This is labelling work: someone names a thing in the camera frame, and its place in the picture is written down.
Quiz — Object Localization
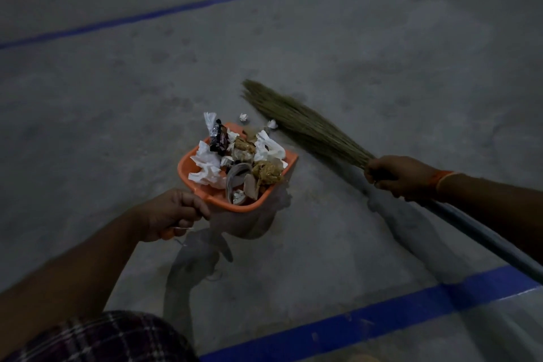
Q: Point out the orange plastic dustpan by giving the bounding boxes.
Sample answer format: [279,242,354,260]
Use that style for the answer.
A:
[163,121,299,242]

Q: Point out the black patterned trousers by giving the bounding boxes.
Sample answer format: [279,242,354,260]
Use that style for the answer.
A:
[0,311,200,362]

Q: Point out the person's right hand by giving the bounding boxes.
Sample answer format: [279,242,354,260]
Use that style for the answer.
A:
[364,155,444,204]

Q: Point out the person's left hand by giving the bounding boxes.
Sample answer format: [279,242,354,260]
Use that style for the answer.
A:
[133,187,212,244]

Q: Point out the pile of paper scraps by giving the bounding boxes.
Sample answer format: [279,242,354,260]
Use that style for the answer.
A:
[188,111,289,205]

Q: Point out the grass broom with metal handle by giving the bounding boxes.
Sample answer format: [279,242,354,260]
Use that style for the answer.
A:
[240,79,543,286]

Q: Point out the orange wrist band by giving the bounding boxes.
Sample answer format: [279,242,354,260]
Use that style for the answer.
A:
[430,170,463,201]

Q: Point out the person's right forearm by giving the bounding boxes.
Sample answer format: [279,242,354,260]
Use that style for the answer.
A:
[437,174,543,265]

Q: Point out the person's left forearm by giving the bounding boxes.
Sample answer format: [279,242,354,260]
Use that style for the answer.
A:
[0,209,145,358]

